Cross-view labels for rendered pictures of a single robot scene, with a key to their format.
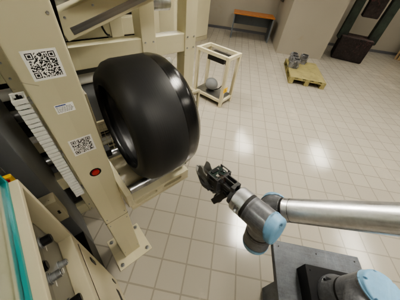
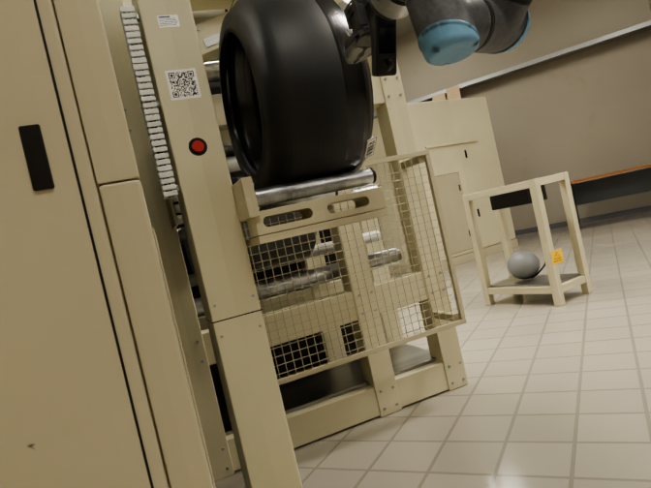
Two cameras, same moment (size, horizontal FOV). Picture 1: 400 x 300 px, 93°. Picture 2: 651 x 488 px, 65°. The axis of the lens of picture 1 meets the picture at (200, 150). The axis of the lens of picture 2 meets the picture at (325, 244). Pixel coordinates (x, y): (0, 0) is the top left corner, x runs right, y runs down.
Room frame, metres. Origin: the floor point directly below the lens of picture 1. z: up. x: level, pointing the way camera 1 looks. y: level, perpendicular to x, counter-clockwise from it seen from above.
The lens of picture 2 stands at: (-0.60, -0.36, 0.79)
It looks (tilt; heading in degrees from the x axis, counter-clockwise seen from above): 2 degrees down; 25
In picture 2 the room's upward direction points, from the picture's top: 13 degrees counter-clockwise
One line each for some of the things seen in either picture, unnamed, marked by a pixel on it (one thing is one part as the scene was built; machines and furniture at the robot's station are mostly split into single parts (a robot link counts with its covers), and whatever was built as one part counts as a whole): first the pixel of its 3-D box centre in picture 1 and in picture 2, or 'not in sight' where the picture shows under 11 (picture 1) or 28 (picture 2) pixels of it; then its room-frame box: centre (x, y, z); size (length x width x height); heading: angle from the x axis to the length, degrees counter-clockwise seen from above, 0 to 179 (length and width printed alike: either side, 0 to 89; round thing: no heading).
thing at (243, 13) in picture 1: (250, 26); (622, 196); (7.27, -1.08, 0.33); 1.24 x 0.64 x 0.66; 87
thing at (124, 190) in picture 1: (113, 173); (235, 206); (0.58, 0.43, 0.90); 0.40 x 0.03 x 0.10; 46
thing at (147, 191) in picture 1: (158, 182); (318, 211); (0.61, 0.21, 0.83); 0.36 x 0.09 x 0.06; 136
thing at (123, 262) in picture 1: (129, 244); not in sight; (0.51, 0.47, 0.01); 0.27 x 0.27 x 0.02; 46
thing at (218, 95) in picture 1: (215, 75); (524, 241); (3.09, -0.08, 0.40); 0.60 x 0.35 x 0.80; 56
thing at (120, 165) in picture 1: (146, 170); (304, 229); (0.71, 0.31, 0.80); 0.37 x 0.36 x 0.02; 46
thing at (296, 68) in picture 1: (305, 68); not in sight; (4.67, -2.15, 0.16); 1.20 x 0.80 x 0.33; 175
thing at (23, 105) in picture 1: (57, 155); (150, 104); (0.43, 0.51, 1.19); 0.05 x 0.04 x 0.48; 46
